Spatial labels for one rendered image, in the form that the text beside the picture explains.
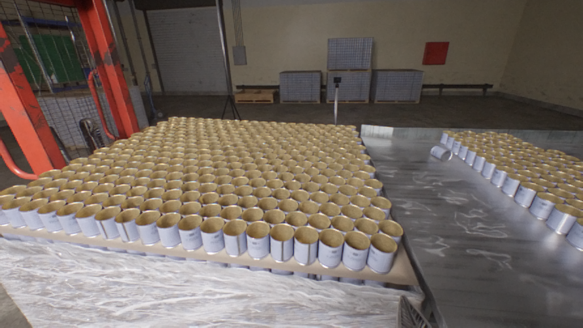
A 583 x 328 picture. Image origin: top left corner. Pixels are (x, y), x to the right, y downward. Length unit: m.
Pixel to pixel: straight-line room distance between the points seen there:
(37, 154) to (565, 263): 2.05
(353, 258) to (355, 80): 7.55
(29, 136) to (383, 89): 7.91
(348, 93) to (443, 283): 7.51
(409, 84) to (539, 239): 7.55
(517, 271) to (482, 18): 10.42
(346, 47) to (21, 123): 7.42
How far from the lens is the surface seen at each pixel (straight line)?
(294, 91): 8.01
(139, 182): 1.08
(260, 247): 0.68
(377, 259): 0.69
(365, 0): 9.80
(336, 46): 7.91
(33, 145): 1.57
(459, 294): 0.80
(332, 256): 0.67
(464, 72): 10.99
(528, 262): 1.00
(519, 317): 0.84
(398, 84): 8.33
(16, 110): 1.54
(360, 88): 8.10
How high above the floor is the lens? 1.66
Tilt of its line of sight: 23 degrees down
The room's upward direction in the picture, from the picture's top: 1 degrees counter-clockwise
